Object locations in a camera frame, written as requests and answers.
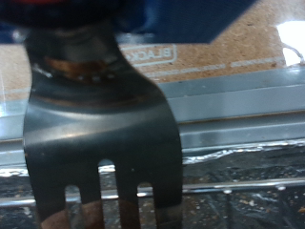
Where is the metal spatula with blue block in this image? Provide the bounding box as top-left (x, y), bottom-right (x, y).
top-left (0, 0), bottom-right (258, 229)

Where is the silver toaster oven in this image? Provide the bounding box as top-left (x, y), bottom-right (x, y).
top-left (0, 66), bottom-right (305, 229)

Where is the glass oven door with handle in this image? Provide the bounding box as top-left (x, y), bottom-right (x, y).
top-left (0, 0), bottom-right (305, 96)

